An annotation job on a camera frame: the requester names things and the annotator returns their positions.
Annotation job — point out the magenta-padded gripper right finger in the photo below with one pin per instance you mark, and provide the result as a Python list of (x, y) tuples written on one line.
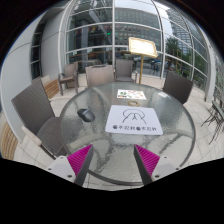
[(149, 159)]

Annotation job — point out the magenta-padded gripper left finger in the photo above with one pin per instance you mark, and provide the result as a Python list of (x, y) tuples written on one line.
[(78, 160)]

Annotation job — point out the black computer mouse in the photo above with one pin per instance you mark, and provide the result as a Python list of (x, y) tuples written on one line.
[(86, 115)]

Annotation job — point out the white printed mouse pad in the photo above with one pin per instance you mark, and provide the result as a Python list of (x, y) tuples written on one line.
[(133, 120)]

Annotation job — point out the grey wicker chair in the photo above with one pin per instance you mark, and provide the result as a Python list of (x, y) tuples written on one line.
[(124, 70), (36, 110), (69, 75), (177, 86), (100, 76)]

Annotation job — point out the colourful laminated menu card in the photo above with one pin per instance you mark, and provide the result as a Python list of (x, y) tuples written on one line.
[(131, 94)]

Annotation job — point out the black metal chair group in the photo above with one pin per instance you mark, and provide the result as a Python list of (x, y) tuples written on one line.
[(215, 116)]

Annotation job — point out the gold framed menu stand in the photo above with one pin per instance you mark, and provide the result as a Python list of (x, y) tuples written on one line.
[(142, 46)]

